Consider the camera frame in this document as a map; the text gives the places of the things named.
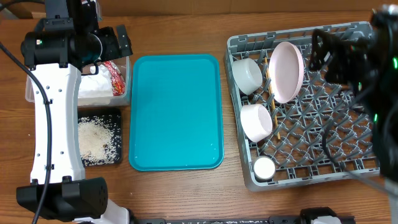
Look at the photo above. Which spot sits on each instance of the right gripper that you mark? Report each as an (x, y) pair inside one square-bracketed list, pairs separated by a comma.
[(348, 56)]

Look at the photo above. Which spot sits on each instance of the large white plate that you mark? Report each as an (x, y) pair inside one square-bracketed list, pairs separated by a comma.
[(286, 70)]

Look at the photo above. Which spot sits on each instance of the wooden chopstick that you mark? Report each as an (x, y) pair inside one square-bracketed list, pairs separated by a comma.
[(271, 93), (275, 117)]

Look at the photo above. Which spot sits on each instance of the grey-white bowl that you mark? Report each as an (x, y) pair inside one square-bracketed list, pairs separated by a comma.
[(247, 75)]

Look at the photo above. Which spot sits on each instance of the small pink bowl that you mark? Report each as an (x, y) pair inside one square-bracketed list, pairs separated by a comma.
[(256, 122)]

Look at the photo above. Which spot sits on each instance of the white cup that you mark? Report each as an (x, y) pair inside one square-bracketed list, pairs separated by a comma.
[(264, 168)]

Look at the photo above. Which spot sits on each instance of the red snack wrapper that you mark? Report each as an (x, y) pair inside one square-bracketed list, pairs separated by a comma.
[(117, 79)]

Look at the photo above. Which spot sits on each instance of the white napkin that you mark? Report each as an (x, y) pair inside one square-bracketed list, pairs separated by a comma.
[(96, 86)]

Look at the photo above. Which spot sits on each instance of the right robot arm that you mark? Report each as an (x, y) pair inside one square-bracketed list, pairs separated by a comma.
[(379, 100)]

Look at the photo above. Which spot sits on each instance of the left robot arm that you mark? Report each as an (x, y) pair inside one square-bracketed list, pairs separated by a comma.
[(68, 39)]

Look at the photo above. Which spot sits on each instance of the grey dishwasher rack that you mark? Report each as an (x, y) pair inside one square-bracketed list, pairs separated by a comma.
[(320, 139)]

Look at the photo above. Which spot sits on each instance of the clear plastic waste bin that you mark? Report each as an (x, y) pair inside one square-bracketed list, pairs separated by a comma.
[(124, 66)]

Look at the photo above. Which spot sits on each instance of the black food waste tray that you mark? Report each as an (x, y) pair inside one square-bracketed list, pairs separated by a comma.
[(102, 137)]

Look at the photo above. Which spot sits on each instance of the teal serving tray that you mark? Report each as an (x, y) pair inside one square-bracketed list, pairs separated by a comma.
[(176, 113)]

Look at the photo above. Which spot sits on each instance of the pile of rice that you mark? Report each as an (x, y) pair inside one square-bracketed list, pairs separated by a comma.
[(94, 141)]

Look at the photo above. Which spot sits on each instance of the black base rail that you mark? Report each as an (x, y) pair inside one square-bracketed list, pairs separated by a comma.
[(269, 220)]

